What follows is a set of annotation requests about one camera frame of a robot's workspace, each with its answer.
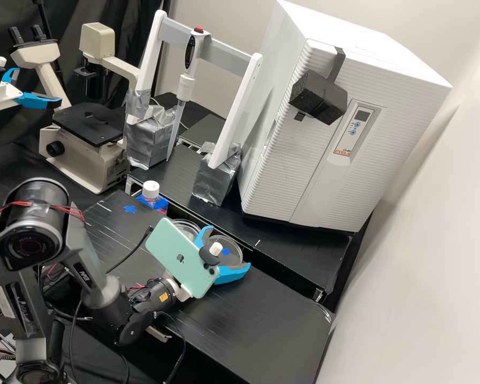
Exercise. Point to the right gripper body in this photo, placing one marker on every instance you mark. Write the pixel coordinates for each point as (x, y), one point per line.
(182, 293)

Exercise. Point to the small bottle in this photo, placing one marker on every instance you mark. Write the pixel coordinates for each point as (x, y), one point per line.
(151, 191)

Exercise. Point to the pipette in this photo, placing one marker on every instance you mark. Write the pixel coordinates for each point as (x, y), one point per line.
(188, 60)

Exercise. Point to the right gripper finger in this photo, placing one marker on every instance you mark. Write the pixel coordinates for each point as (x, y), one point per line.
(202, 238)
(232, 273)

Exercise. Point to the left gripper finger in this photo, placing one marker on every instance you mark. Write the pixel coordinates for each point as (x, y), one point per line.
(13, 73)
(36, 100)

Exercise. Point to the petri dish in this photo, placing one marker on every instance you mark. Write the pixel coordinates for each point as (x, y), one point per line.
(233, 253)
(186, 229)

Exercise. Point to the right wrist camera phone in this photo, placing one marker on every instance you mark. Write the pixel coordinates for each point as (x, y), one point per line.
(176, 256)

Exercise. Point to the white pipette stand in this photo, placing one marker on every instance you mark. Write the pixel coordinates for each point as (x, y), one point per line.
(232, 120)

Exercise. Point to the white incubator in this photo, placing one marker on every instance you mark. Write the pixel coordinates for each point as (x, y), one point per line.
(292, 36)

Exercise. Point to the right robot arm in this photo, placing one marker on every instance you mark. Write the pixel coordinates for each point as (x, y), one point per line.
(32, 224)

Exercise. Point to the cream microscope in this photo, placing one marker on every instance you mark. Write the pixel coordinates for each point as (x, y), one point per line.
(88, 148)

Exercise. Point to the incubator door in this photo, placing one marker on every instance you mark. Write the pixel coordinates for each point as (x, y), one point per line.
(296, 168)

